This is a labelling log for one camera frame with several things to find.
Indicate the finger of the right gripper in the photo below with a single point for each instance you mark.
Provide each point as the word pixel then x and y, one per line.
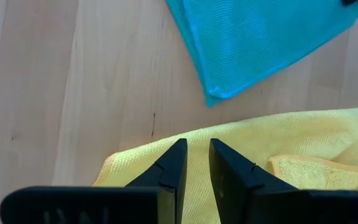
pixel 350 2

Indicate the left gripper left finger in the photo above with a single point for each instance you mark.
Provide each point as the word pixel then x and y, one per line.
pixel 104 205

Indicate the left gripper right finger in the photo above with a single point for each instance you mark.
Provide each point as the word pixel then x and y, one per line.
pixel 275 205

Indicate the yellow microfiber towel with tag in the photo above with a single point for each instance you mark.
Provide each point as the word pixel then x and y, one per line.
pixel 291 133

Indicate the teal microfiber towel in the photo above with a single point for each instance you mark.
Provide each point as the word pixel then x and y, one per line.
pixel 259 40

